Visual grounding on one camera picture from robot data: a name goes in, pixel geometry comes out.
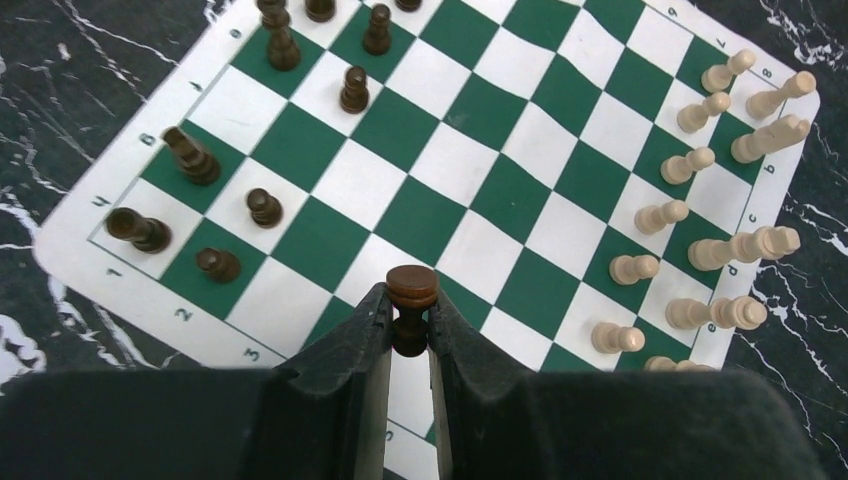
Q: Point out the light wooden king piece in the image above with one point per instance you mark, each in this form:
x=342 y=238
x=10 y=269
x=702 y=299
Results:
x=742 y=312

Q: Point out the dark wooden chess piece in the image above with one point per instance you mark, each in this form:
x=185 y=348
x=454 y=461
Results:
x=408 y=5
x=192 y=159
x=146 y=234
x=320 y=11
x=282 y=50

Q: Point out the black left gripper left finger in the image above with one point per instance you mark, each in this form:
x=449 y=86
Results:
x=322 y=414

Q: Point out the light wooden pawn piece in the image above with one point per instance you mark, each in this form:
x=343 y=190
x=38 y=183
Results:
x=628 y=270
x=653 y=218
x=679 y=169

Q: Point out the green white chess board mat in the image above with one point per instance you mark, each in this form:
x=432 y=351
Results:
x=506 y=144

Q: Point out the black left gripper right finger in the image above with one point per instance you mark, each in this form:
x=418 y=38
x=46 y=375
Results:
x=498 y=419

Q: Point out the light wooden chess piece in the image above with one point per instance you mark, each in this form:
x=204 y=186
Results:
x=719 y=77
x=767 y=242
x=694 y=117
x=780 y=134
x=662 y=363
x=610 y=338

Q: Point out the light wooden rook piece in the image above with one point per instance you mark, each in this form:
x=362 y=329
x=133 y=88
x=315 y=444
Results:
x=765 y=103

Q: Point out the dark wooden pawn piece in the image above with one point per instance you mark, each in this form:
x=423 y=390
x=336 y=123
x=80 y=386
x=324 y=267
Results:
x=354 y=95
x=265 y=209
x=412 y=289
x=377 y=37
x=219 y=265

